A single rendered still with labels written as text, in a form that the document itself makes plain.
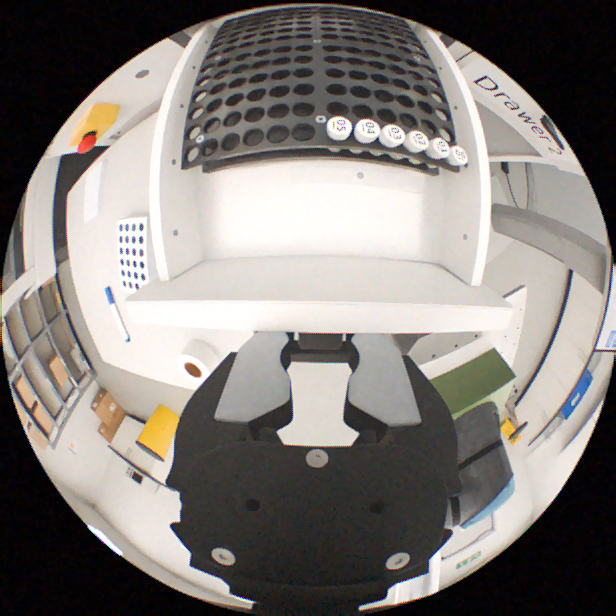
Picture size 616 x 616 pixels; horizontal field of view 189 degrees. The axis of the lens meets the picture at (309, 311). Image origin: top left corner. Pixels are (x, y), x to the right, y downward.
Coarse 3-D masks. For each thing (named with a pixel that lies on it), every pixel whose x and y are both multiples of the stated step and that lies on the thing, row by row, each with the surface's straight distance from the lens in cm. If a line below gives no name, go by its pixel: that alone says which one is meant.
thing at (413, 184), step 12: (300, 168) 17; (312, 168) 17; (324, 168) 17; (336, 168) 17; (348, 168) 17; (360, 168) 18; (300, 180) 17; (312, 180) 17; (324, 180) 17; (336, 180) 17; (348, 180) 17; (360, 180) 17; (372, 180) 18; (384, 180) 18; (396, 180) 18; (408, 180) 19; (420, 180) 19; (420, 192) 19
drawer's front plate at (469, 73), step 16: (464, 64) 33; (480, 64) 32; (496, 80) 35; (512, 80) 34; (512, 96) 38; (528, 96) 37; (512, 112) 42; (528, 112) 41; (544, 112) 39; (528, 128) 46; (544, 128) 44; (544, 144) 50; (576, 160) 51
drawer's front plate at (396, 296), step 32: (288, 256) 19; (320, 256) 19; (160, 288) 17; (192, 288) 14; (224, 288) 13; (256, 288) 12; (288, 288) 12; (320, 288) 12; (352, 288) 12; (384, 288) 12; (416, 288) 13; (448, 288) 15; (480, 288) 18; (160, 320) 15; (192, 320) 13; (224, 320) 12; (256, 320) 11; (288, 320) 11; (320, 320) 10; (352, 320) 11; (384, 320) 11; (416, 320) 12; (448, 320) 13; (480, 320) 15
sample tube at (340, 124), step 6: (330, 120) 12; (336, 120) 12; (342, 120) 12; (330, 126) 12; (336, 126) 12; (342, 126) 12; (348, 126) 12; (330, 132) 12; (336, 132) 11; (342, 132) 11; (348, 132) 12; (336, 138) 12; (342, 138) 12; (330, 150) 15; (336, 150) 15
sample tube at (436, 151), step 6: (432, 144) 13; (438, 144) 13; (444, 144) 14; (426, 150) 14; (432, 150) 13; (438, 150) 13; (444, 150) 13; (432, 156) 14; (438, 156) 13; (444, 156) 13; (414, 162) 16; (420, 162) 16
